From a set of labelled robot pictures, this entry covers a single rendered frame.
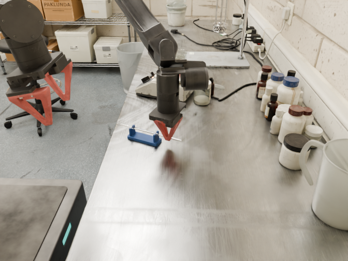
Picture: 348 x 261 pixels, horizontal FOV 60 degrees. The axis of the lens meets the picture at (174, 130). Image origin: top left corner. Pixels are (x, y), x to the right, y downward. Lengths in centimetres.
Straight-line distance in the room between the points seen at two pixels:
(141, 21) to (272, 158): 49
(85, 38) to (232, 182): 275
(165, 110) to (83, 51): 265
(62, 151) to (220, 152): 154
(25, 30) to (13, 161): 183
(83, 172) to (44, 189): 64
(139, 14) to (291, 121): 49
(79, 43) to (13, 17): 287
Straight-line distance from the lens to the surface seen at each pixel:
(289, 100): 101
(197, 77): 74
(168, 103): 75
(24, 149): 235
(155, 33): 77
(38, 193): 138
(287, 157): 81
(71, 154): 218
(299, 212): 73
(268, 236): 66
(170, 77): 72
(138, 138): 88
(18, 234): 125
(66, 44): 339
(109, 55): 327
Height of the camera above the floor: 125
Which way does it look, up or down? 33 degrees down
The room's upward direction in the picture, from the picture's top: straight up
